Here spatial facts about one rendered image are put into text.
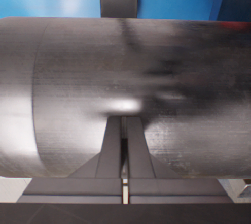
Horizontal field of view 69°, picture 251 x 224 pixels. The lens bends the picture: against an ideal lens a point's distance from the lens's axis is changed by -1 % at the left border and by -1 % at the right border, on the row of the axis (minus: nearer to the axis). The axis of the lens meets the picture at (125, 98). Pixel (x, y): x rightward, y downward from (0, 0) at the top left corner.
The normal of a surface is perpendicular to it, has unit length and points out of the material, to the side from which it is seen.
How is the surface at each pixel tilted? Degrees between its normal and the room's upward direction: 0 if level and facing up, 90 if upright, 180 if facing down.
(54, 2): 90
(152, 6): 90
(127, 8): 90
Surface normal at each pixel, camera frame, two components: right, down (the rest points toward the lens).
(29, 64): 0.03, -0.25
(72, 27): 0.03, -0.65
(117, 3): 0.01, 0.59
